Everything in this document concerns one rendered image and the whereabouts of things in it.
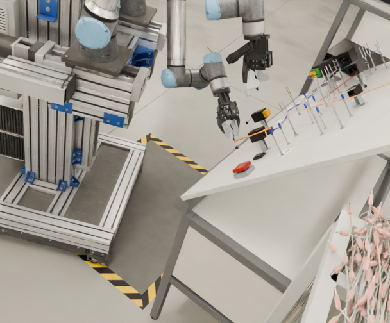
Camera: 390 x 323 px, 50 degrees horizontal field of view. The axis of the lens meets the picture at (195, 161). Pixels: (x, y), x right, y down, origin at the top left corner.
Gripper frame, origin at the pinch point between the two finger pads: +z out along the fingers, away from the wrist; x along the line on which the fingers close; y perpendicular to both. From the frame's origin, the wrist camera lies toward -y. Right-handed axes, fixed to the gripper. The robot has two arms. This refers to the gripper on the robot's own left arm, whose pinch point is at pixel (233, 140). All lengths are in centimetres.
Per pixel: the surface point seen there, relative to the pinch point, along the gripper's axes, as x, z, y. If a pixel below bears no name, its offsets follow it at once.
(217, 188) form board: -13.5, 17.0, 18.3
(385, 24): 221, -100, -218
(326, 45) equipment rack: 72, -44, -49
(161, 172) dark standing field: -30, -6, -131
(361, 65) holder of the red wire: 64, -19, -7
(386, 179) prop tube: 33, 27, 42
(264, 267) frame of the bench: -3.4, 48.6, 10.0
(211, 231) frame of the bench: -18.1, 31.9, 3.4
